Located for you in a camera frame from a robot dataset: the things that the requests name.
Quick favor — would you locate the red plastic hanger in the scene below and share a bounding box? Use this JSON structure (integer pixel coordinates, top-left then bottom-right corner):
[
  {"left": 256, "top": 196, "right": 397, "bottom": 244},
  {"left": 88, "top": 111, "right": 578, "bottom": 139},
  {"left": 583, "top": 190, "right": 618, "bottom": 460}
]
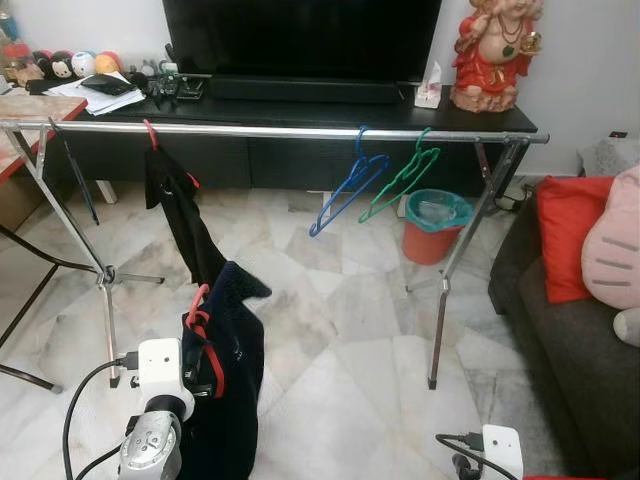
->
[
  {"left": 143, "top": 120, "right": 201, "bottom": 189},
  {"left": 183, "top": 284, "right": 229, "bottom": 399}
]

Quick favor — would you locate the navy t-shirt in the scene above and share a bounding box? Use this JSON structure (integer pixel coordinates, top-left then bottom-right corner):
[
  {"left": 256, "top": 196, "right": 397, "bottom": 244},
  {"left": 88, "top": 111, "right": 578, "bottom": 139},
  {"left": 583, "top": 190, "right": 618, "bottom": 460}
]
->
[{"left": 180, "top": 262, "right": 273, "bottom": 480}]

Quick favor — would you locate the black t-shirt white print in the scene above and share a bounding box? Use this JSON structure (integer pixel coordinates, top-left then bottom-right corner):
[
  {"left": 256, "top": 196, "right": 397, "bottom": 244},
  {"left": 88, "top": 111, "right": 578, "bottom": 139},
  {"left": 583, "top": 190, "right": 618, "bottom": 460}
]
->
[{"left": 145, "top": 145, "right": 229, "bottom": 286}]

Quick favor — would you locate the blue plastic hanger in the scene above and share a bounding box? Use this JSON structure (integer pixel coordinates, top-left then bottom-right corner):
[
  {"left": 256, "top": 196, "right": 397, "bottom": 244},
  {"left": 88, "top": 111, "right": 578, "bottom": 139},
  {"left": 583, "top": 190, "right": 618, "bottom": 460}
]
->
[{"left": 308, "top": 125, "right": 391, "bottom": 238}]

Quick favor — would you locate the black plastic hanger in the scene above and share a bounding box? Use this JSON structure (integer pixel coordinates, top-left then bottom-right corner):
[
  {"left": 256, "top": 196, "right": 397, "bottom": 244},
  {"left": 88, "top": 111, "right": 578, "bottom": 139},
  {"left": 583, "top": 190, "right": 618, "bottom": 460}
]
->
[{"left": 50, "top": 120, "right": 101, "bottom": 226}]

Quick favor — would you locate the green plastic hanger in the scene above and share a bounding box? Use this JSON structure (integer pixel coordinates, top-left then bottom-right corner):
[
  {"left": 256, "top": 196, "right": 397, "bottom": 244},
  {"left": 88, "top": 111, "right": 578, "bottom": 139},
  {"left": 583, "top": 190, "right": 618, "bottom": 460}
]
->
[{"left": 358, "top": 127, "right": 442, "bottom": 223}]

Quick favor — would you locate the pink Hello Kitty pillow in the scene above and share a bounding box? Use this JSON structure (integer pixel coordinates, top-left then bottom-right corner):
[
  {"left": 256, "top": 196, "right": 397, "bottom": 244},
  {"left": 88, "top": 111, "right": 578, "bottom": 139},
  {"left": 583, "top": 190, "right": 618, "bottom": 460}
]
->
[{"left": 582, "top": 165, "right": 640, "bottom": 311}]

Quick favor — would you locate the dark grey sofa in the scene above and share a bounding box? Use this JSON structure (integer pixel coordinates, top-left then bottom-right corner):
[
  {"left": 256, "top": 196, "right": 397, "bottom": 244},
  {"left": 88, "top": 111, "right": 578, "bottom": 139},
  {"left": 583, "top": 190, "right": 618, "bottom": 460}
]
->
[{"left": 488, "top": 190, "right": 640, "bottom": 480}]

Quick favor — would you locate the black TV cabinet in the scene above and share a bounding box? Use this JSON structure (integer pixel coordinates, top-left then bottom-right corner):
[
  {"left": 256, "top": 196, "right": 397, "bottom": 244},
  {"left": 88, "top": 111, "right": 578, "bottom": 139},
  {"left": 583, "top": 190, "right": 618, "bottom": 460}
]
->
[{"left": 45, "top": 95, "right": 541, "bottom": 206}]

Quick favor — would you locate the silver metal clothes rack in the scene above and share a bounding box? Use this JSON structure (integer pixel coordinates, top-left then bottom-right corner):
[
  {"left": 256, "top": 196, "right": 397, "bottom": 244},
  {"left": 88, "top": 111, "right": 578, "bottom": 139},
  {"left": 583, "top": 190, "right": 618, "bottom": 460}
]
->
[{"left": 0, "top": 118, "right": 550, "bottom": 391}]

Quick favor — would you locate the red cushion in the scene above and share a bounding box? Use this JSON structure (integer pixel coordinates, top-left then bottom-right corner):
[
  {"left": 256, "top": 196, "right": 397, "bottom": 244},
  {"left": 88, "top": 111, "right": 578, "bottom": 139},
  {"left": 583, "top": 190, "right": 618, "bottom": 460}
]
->
[{"left": 536, "top": 176, "right": 616, "bottom": 304}]

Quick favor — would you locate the red bucket green liner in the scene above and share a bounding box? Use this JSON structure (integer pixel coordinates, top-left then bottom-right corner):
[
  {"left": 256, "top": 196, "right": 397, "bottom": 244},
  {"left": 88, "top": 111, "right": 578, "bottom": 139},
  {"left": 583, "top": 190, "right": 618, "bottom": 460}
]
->
[{"left": 402, "top": 189, "right": 474, "bottom": 266}]

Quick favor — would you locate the white paper stack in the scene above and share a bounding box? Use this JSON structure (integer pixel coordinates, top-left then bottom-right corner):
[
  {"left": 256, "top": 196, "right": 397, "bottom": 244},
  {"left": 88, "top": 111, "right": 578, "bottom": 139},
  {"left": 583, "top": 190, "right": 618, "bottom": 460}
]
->
[{"left": 45, "top": 72, "right": 147, "bottom": 117}]

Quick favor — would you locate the grey fabric bag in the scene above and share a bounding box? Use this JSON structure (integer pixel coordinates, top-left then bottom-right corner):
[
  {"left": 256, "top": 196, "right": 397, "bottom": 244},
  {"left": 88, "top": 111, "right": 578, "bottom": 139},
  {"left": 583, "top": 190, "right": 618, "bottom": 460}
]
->
[{"left": 578, "top": 135, "right": 626, "bottom": 179}]

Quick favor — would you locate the small electronics pile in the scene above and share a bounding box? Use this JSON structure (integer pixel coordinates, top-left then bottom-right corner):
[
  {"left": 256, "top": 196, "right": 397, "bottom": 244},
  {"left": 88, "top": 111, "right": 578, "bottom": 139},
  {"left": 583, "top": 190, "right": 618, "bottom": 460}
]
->
[{"left": 145, "top": 45, "right": 208, "bottom": 101}]

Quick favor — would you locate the black wallet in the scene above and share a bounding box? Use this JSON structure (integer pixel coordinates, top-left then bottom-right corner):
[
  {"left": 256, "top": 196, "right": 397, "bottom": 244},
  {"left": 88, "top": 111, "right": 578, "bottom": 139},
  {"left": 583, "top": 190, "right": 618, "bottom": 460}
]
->
[{"left": 80, "top": 73, "right": 136, "bottom": 97}]

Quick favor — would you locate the marble dining table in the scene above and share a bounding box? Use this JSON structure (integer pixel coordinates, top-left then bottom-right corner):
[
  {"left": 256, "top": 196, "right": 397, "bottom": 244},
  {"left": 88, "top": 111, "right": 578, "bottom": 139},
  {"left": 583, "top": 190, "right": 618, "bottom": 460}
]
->
[{"left": 0, "top": 92, "right": 101, "bottom": 391}]

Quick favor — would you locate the white round doll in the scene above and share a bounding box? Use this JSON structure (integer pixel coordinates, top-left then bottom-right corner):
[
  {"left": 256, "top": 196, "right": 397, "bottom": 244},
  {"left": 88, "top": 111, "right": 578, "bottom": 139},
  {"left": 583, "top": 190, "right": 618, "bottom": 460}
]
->
[{"left": 72, "top": 50, "right": 97, "bottom": 79}]

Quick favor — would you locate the black round doll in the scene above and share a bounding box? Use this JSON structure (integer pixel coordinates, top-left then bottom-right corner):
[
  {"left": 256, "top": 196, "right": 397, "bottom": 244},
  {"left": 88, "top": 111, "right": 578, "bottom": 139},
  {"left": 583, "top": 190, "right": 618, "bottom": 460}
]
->
[{"left": 50, "top": 52, "right": 73, "bottom": 81}]

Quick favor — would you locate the black television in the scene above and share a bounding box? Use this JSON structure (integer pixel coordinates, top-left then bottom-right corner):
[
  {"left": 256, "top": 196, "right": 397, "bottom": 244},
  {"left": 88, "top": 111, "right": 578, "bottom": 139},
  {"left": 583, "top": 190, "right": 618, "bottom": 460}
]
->
[{"left": 162, "top": 0, "right": 443, "bottom": 83}]

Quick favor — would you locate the white tissue box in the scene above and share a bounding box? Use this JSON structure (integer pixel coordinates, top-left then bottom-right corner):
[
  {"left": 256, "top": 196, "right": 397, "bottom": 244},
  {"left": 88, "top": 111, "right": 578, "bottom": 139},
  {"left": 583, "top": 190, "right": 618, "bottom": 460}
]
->
[{"left": 414, "top": 62, "right": 444, "bottom": 109}]

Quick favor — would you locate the red laughing Buddha statue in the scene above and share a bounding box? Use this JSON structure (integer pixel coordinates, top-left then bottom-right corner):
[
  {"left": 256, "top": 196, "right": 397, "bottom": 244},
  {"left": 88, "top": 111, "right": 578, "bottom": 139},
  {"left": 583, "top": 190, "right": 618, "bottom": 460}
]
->
[{"left": 450, "top": 0, "right": 546, "bottom": 113}]

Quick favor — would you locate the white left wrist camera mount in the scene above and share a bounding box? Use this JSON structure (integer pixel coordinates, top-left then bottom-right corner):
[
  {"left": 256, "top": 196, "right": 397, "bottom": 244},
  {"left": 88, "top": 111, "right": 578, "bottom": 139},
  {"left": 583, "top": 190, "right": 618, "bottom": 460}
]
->
[{"left": 133, "top": 338, "right": 197, "bottom": 421}]

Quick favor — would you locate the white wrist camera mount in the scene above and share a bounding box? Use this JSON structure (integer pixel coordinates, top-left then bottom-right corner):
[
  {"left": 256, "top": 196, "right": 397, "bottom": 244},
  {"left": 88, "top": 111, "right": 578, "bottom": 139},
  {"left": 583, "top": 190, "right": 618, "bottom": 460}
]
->
[
  {"left": 133, "top": 338, "right": 197, "bottom": 421},
  {"left": 482, "top": 425, "right": 525, "bottom": 480}
]

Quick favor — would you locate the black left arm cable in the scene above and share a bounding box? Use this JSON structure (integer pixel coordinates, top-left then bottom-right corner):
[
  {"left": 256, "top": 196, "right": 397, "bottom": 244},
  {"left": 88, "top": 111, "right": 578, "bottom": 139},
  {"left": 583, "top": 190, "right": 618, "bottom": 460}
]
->
[{"left": 62, "top": 350, "right": 141, "bottom": 480}]

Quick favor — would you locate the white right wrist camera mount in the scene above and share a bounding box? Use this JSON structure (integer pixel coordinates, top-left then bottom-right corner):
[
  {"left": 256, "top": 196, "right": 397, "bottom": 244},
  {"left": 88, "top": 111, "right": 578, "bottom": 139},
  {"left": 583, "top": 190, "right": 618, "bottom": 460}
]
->
[{"left": 482, "top": 425, "right": 525, "bottom": 480}]

